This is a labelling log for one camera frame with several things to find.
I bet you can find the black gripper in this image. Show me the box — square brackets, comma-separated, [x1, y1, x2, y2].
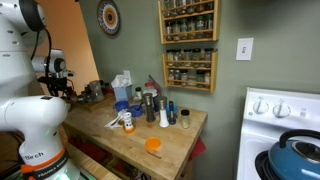
[37, 75, 75, 100]

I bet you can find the blue plastic bowl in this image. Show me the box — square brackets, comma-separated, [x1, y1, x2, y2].
[113, 100, 130, 113]

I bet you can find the wooden cutting board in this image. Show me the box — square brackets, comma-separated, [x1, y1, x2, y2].
[68, 94, 116, 113]

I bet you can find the clear glass jar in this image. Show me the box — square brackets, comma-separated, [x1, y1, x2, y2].
[88, 79, 106, 103]

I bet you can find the blue tissue box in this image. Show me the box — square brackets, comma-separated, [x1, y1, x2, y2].
[110, 73, 134, 103]

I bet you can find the orange jar lid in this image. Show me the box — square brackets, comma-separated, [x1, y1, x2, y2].
[122, 124, 137, 134]

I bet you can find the blue measuring cup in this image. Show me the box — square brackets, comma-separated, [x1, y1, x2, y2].
[128, 105, 145, 118]

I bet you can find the wooden table shelf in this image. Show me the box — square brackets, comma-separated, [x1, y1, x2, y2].
[64, 143, 122, 180]

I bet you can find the small white black-lidded jar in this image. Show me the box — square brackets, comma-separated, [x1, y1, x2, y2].
[134, 86, 143, 101]

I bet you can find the white jar red lid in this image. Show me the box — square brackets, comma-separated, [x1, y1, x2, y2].
[143, 82, 159, 99]

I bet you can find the dark metal pepper grinder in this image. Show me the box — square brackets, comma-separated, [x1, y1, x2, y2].
[143, 92, 157, 123]

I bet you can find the orange round lid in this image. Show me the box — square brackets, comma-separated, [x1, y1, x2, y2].
[144, 137, 162, 153]

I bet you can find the white salt grinder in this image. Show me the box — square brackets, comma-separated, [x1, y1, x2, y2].
[157, 96, 170, 129]

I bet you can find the dark blue bottle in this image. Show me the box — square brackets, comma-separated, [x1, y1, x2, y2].
[166, 100, 178, 126]

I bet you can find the black lidded spice jar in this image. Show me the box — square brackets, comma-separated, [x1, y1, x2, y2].
[180, 109, 191, 130]

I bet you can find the short wooden spice rack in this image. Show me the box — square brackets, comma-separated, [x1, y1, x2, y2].
[162, 49, 218, 94]

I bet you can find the tall wooden spice rack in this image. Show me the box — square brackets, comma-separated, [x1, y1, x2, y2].
[157, 0, 221, 45]

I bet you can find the red cloth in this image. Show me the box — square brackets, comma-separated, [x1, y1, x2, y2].
[189, 136, 208, 162]

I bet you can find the white stove knob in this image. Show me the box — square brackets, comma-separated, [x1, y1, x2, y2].
[272, 98, 292, 119]
[252, 96, 270, 115]

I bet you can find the white stove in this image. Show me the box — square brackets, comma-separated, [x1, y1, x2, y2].
[236, 87, 320, 180]

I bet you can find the black stove burner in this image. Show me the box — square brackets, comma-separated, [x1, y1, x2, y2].
[254, 149, 278, 180]

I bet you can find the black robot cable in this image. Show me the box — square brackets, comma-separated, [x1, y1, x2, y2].
[29, 28, 54, 78]

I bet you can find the white wall outlet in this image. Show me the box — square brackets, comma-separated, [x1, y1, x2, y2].
[123, 69, 132, 83]

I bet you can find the patterned decorative wall plate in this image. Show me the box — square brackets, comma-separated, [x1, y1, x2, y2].
[96, 0, 121, 36]

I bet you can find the white light switch plate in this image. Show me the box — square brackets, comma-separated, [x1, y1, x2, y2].
[235, 37, 254, 61]

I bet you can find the blue kettle black handle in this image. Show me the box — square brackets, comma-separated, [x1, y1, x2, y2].
[267, 129, 320, 180]

